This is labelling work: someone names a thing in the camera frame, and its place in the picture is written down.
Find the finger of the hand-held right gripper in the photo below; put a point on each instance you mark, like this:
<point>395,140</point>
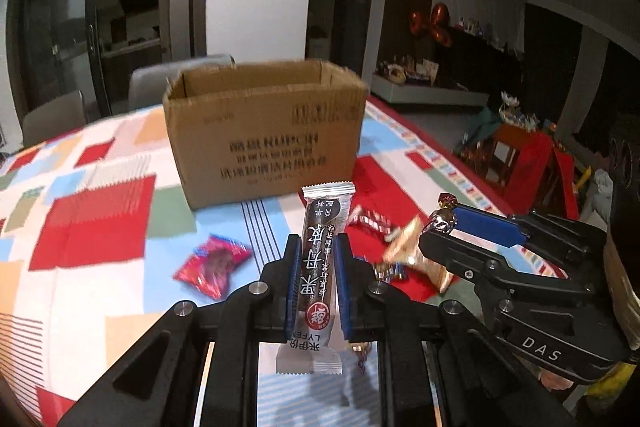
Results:
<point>465,257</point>
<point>492,224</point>

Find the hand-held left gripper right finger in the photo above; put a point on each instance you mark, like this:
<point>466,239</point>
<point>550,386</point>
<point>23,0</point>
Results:
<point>342,292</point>

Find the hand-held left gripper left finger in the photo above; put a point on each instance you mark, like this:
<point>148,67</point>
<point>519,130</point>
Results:
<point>292,292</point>

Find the gold snack packet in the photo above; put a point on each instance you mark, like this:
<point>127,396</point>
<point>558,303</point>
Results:
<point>434,274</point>

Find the shiny candy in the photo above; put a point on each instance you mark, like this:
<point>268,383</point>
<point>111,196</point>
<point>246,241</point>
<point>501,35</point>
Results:
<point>444,214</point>

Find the small colourful candy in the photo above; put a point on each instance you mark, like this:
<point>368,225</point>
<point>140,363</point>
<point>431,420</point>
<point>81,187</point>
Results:
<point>392,273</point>

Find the small brown candy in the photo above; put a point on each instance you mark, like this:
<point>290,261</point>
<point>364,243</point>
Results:
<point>360,352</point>

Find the silver snack bar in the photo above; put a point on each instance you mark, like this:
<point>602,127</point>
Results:
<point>320,227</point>

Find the red striped candy packet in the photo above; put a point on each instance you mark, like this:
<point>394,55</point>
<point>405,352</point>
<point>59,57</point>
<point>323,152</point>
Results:
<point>370,222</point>

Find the red snack packet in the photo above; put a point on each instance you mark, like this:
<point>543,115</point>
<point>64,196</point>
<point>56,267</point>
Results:
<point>212,264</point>

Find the brown cardboard box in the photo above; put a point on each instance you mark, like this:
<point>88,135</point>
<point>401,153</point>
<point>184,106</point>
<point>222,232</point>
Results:
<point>260,142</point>

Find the person's right hand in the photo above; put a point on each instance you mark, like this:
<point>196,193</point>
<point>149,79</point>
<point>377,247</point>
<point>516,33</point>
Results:
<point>625,292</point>

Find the wooden chair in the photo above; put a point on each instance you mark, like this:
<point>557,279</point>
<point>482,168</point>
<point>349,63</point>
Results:
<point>500,157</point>

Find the red cloth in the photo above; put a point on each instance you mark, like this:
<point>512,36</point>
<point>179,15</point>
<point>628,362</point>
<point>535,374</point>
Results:
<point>540,167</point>

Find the green cloth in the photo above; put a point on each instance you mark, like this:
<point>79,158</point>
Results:
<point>482,127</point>

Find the low white cabinet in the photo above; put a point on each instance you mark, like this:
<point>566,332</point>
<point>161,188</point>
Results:
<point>430,94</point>

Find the dark sideboard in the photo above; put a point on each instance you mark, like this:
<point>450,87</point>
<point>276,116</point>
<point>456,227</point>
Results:
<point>480,67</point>

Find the round tan container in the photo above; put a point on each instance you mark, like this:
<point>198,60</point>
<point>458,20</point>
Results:
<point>396,72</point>

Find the colourful patchwork tablecloth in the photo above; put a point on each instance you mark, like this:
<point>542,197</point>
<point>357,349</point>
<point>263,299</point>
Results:
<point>100,217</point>

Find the orange foil balloon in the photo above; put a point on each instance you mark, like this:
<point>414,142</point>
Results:
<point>435,24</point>

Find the grey dining chair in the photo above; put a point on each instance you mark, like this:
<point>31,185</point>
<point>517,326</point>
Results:
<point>165,82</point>
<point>55,117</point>

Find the dark wooden door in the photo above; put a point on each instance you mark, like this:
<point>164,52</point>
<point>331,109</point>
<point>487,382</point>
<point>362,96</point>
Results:
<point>355,7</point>

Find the dark framed glass sliding door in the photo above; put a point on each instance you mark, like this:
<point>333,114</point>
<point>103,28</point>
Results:
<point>65,7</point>

